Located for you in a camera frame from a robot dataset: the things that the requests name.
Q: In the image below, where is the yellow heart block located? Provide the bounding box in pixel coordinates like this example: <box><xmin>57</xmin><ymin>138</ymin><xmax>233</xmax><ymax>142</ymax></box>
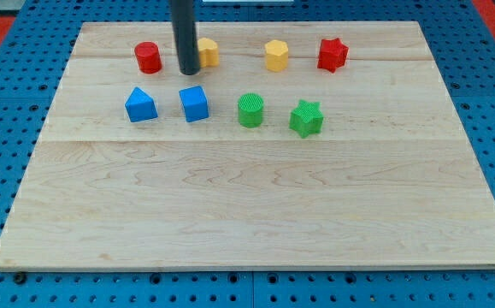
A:
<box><xmin>197</xmin><ymin>38</ymin><xmax>220</xmax><ymax>68</ymax></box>

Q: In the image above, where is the light wooden board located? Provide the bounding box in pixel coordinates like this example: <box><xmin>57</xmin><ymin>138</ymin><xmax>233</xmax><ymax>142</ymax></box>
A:
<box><xmin>0</xmin><ymin>21</ymin><xmax>495</xmax><ymax>272</ymax></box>

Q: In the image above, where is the red star block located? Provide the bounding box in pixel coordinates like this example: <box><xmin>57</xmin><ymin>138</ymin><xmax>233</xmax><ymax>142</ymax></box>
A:
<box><xmin>317</xmin><ymin>38</ymin><xmax>349</xmax><ymax>73</ymax></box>

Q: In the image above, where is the red cylinder block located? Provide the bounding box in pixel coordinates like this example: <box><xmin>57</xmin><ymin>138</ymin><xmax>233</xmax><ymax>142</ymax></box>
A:
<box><xmin>134</xmin><ymin>41</ymin><xmax>162</xmax><ymax>74</ymax></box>

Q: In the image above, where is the blue triangle block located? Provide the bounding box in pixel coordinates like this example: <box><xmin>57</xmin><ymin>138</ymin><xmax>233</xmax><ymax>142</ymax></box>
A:
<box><xmin>125</xmin><ymin>87</ymin><xmax>158</xmax><ymax>122</ymax></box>

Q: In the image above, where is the blue cube block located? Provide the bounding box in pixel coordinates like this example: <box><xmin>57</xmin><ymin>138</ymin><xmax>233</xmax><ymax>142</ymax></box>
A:
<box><xmin>179</xmin><ymin>86</ymin><xmax>209</xmax><ymax>122</ymax></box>

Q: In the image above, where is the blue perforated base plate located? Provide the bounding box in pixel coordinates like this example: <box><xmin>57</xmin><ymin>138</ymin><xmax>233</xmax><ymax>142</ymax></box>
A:
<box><xmin>0</xmin><ymin>1</ymin><xmax>495</xmax><ymax>307</ymax></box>

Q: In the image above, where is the yellow hexagon block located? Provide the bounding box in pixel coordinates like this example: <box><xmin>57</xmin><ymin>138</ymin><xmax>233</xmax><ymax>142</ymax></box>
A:
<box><xmin>264</xmin><ymin>39</ymin><xmax>289</xmax><ymax>72</ymax></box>

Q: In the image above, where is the green cylinder block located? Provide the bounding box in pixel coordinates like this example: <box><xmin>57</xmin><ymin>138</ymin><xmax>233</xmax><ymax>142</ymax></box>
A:
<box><xmin>238</xmin><ymin>93</ymin><xmax>264</xmax><ymax>128</ymax></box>

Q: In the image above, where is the green star block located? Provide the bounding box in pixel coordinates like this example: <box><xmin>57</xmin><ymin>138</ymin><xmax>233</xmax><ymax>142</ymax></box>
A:
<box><xmin>289</xmin><ymin>99</ymin><xmax>324</xmax><ymax>139</ymax></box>

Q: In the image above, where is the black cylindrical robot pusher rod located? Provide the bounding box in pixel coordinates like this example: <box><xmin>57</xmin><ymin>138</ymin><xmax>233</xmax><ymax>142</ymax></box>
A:
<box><xmin>169</xmin><ymin>0</ymin><xmax>200</xmax><ymax>75</ymax></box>

